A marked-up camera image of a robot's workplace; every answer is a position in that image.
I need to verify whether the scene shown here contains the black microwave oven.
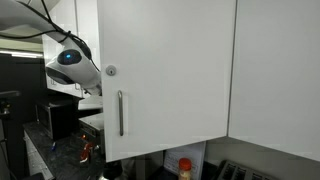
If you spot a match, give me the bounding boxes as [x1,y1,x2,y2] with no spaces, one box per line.
[34,99,103,142]

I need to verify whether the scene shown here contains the stainless steel coffee maker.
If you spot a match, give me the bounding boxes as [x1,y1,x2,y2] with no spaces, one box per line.
[78,112,106,156]

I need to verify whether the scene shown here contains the silver cabinet lock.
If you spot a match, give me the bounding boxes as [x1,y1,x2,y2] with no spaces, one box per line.
[105,64,118,77]

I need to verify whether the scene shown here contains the white cabinet door with lock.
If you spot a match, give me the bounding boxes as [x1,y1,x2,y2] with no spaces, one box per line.
[96,0,238,163]

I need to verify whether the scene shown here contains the white lower cabinet fronts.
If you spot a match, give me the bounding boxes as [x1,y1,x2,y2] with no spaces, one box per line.
[22,130,56,180]

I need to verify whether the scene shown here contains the stainless steel toaster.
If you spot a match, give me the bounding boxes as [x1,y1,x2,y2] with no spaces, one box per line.
[213,159,281,180]

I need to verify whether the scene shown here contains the ceiling light strip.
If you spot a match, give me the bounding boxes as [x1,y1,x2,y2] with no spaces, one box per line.
[0,49,44,60]

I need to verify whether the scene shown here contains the spice bottle red cap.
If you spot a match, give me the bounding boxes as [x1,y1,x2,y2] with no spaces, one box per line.
[177,157,194,180]

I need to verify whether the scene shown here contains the black coffee pot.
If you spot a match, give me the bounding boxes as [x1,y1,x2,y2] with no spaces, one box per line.
[102,160,125,180]

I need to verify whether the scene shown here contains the steel cabinet door handle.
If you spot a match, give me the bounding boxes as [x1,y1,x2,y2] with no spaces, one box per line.
[116,89,125,137]

